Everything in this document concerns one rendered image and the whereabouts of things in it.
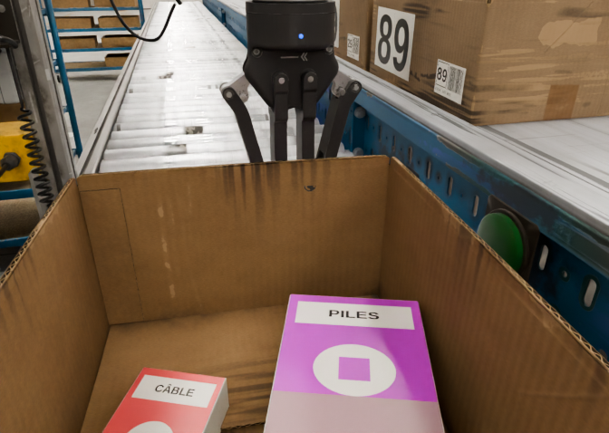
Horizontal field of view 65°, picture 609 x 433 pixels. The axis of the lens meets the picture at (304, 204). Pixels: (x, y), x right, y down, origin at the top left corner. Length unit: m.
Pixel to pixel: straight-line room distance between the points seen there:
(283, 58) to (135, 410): 0.30
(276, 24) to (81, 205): 0.23
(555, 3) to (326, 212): 0.44
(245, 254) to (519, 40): 0.46
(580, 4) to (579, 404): 0.59
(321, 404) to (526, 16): 0.56
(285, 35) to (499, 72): 0.39
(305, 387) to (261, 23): 0.27
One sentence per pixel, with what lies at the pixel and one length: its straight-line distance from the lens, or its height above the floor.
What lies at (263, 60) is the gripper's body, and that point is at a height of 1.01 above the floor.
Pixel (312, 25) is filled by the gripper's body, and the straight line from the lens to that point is 0.40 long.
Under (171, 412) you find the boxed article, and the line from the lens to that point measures 0.39.
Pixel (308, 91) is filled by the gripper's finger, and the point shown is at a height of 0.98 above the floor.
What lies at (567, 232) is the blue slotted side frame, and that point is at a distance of 0.50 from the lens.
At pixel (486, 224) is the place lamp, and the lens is 0.56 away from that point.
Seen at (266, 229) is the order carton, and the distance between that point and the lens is 0.47.
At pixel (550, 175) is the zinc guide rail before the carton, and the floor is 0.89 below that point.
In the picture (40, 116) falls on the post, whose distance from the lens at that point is 0.78.
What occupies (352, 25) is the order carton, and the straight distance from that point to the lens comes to 1.15.
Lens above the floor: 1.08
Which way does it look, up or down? 26 degrees down
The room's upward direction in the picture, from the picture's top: straight up
